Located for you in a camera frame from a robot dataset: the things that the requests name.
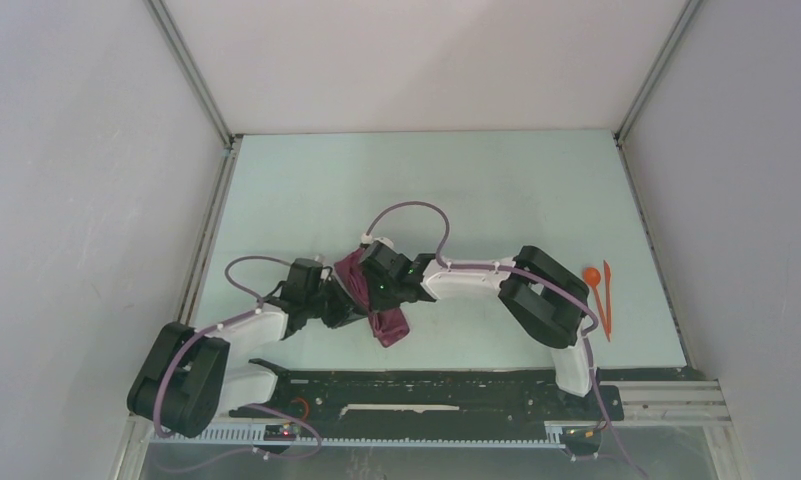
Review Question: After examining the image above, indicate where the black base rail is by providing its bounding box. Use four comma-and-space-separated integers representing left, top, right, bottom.
266, 369, 624, 439

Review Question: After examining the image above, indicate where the aluminium corner post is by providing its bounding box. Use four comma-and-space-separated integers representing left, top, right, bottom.
144, 0, 235, 148
614, 0, 705, 146

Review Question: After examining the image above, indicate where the right aluminium corner post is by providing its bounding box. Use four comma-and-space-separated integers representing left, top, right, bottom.
614, 0, 705, 146

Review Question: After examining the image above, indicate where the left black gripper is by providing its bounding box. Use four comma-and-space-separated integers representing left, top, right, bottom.
304, 275, 368, 329

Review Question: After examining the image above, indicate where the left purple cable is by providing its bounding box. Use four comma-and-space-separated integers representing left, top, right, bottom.
154, 256, 324, 462

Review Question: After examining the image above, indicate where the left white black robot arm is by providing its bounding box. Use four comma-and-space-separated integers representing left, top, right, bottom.
126, 258, 367, 438

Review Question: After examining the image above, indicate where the orange plastic knife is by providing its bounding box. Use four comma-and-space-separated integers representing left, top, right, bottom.
603, 260, 613, 341

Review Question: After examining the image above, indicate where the left aluminium corner post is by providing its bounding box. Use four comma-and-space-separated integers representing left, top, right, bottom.
144, 0, 235, 148

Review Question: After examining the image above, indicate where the small orange object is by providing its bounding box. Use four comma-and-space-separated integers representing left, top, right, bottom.
582, 266, 607, 339

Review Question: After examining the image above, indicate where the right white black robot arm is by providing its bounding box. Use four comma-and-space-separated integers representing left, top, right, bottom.
357, 241, 598, 418

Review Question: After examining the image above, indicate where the white cable duct strip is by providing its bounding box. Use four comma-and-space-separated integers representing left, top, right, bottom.
151, 423, 603, 449

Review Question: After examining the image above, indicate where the maroon satin cloth napkin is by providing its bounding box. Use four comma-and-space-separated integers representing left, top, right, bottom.
334, 246, 410, 348

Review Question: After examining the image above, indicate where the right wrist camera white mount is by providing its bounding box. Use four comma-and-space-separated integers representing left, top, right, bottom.
359, 232, 395, 249

